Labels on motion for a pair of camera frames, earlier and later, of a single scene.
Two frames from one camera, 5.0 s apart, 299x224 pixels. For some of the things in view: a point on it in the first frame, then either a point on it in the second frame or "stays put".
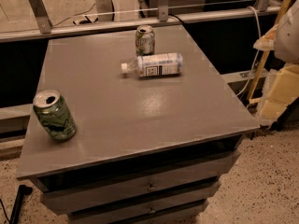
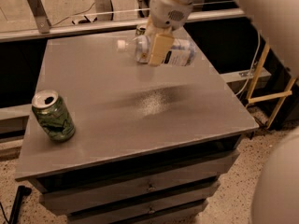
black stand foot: [22, 191] stays put
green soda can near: [55, 114] stays put
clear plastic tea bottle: [155, 64] -> [181, 52]
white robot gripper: [288, 35] -> [165, 13]
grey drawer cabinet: [147, 149] stays put
